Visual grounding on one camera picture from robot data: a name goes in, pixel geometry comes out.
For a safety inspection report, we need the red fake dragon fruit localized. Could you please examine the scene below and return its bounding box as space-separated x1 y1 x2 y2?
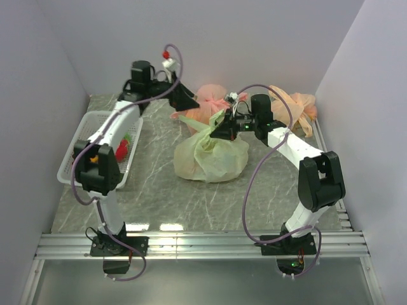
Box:
115 133 131 163

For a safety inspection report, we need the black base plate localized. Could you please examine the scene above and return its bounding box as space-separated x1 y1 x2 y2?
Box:
90 234 149 257
258 233 317 256

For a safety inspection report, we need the green avocado-print plastic bag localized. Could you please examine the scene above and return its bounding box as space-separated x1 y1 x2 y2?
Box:
173 111 249 183

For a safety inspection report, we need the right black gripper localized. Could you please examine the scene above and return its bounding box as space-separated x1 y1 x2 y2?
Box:
210 107 259 142

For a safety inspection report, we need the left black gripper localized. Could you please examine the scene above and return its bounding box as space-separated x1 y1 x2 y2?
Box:
146 71 200 112

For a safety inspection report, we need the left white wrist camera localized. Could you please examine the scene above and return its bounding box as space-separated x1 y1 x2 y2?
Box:
162 50 180 82

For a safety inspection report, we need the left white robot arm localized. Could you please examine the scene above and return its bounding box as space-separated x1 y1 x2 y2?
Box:
71 58 199 255

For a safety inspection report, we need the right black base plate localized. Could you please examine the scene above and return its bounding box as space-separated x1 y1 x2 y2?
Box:
258 233 317 256

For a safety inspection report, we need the white plastic basket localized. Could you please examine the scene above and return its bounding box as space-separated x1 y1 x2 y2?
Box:
56 110 144 191

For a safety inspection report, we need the pink tied plastic bag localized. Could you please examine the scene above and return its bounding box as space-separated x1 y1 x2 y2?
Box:
170 84 229 125

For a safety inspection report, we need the aluminium mounting rail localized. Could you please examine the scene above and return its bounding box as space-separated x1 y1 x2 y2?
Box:
34 231 370 260

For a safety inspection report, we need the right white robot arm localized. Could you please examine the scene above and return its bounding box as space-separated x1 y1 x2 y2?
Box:
211 94 346 254

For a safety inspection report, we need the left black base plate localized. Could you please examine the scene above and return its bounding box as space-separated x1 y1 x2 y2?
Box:
90 234 149 257

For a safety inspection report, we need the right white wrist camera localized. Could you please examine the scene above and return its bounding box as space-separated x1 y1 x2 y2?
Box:
224 92 250 118

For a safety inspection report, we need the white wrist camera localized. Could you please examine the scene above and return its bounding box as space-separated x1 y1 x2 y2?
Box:
162 50 180 82
224 92 250 118

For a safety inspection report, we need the orange tied plastic bag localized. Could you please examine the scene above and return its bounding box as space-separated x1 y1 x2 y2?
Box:
269 86 317 137

